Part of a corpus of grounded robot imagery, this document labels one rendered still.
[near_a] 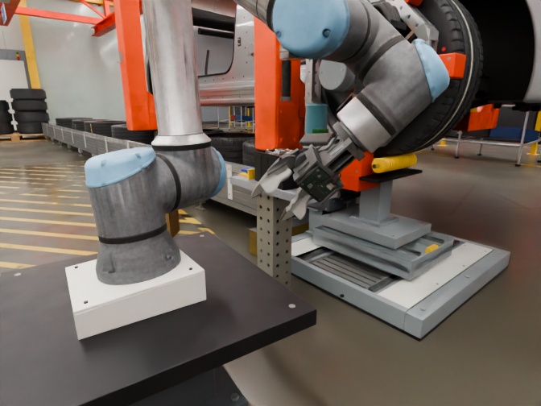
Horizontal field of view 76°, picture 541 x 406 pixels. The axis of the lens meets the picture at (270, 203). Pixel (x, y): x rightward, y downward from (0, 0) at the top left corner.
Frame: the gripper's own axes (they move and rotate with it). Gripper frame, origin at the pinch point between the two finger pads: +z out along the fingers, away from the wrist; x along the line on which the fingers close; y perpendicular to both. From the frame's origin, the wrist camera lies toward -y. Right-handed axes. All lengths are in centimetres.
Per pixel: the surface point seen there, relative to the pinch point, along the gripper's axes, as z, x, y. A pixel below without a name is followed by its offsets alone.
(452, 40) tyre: -59, 30, -61
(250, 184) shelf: 23, 17, -58
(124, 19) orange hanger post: 63, -82, -270
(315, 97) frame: -14, 23, -95
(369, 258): 12, 74, -49
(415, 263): -2, 79, -38
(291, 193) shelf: 9.3, 22.7, -41.1
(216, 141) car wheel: 63, 22, -182
